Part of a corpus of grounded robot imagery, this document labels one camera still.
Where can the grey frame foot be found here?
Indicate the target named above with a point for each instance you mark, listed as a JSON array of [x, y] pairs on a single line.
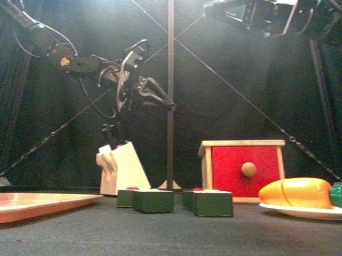
[[3, 182]]

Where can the white plate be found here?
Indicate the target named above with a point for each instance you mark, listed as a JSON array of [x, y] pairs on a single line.
[[307, 213]]

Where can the green wooden block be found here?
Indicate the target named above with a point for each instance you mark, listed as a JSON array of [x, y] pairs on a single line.
[[124, 198], [154, 201], [214, 203], [187, 199]]

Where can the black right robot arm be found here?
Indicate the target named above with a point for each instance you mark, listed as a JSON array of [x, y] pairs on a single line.
[[321, 16]]

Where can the wooden drawer cabinet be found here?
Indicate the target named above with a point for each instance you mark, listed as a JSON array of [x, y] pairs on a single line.
[[206, 173]]

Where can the orange toy carrot tip piece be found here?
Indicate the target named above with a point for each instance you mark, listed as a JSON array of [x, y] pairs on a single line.
[[270, 195]]

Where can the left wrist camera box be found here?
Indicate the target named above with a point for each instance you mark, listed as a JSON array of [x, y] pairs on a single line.
[[138, 48]]

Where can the orange toy carrot body piece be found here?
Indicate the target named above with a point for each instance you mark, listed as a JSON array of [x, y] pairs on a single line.
[[307, 193]]

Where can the pale wooden tray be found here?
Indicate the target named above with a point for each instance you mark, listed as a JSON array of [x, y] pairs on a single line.
[[40, 205]]

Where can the green toy carrot top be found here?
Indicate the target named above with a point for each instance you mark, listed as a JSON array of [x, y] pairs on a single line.
[[337, 195]]

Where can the grey pole base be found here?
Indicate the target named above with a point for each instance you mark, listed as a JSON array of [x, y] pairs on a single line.
[[170, 186]]

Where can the white toy knife block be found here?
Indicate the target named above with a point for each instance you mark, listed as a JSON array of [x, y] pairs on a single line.
[[124, 170]]

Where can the grey vertical frame pole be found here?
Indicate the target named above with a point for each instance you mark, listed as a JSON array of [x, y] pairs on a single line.
[[170, 33]]

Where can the red drawer with wooden knob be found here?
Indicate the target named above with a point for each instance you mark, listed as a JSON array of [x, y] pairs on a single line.
[[231, 180]]

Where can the dark frame post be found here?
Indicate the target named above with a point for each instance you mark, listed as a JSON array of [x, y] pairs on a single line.
[[321, 106]]

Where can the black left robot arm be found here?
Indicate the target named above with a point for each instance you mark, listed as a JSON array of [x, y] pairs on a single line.
[[35, 33]]

